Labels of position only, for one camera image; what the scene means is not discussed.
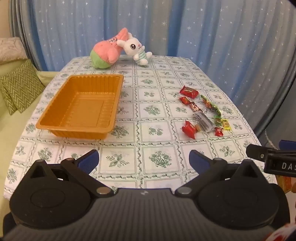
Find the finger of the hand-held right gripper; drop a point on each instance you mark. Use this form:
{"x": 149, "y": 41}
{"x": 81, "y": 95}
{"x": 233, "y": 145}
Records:
{"x": 256, "y": 152}
{"x": 288, "y": 145}

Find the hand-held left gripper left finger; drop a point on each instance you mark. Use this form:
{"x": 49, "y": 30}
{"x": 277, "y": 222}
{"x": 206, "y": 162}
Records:
{"x": 89, "y": 161}

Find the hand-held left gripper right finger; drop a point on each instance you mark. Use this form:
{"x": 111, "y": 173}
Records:
{"x": 196, "y": 160}

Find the small red candy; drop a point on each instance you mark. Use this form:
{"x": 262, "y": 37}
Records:
{"x": 218, "y": 131}
{"x": 185, "y": 99}

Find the clear silver snack packet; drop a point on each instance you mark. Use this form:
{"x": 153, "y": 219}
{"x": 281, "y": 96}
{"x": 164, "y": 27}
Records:
{"x": 203, "y": 121}

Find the yellow candy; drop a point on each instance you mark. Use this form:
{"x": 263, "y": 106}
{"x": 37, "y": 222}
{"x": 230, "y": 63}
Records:
{"x": 226, "y": 124}

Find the green candy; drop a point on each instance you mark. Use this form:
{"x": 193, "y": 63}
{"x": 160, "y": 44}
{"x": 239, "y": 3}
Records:
{"x": 217, "y": 120}

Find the orange plastic tray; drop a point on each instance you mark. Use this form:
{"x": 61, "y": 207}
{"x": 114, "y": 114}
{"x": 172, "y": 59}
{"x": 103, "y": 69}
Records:
{"x": 78, "y": 111}

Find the red brown candy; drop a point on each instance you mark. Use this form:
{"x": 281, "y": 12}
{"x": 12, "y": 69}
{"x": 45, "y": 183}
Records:
{"x": 195, "y": 107}

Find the long green snack packet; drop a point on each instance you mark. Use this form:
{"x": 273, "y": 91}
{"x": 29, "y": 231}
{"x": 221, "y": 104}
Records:
{"x": 209, "y": 104}

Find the red snack packet gold label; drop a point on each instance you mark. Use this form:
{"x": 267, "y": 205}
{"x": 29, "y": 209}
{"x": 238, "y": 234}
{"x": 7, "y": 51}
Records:
{"x": 189, "y": 92}

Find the grey curtain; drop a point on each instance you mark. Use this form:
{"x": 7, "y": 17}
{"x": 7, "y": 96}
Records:
{"x": 20, "y": 27}
{"x": 277, "y": 104}

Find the light green sofa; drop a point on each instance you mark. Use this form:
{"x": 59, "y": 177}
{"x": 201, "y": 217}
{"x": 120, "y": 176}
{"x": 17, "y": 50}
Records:
{"x": 13, "y": 139}

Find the green zigzag cushion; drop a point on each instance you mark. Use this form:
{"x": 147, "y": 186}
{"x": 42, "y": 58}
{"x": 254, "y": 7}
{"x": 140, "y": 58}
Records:
{"x": 25, "y": 83}
{"x": 7, "y": 102}

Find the pink green plush toy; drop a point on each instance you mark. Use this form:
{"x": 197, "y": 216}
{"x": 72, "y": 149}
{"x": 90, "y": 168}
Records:
{"x": 104, "y": 52}

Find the white bunny plush toy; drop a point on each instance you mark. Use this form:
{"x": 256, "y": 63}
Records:
{"x": 136, "y": 49}

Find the blue star curtain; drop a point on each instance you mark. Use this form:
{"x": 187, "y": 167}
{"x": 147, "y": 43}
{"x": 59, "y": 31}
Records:
{"x": 185, "y": 30}

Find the beige fluffy pillow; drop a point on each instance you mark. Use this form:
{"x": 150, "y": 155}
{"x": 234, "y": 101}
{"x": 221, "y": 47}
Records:
{"x": 10, "y": 49}

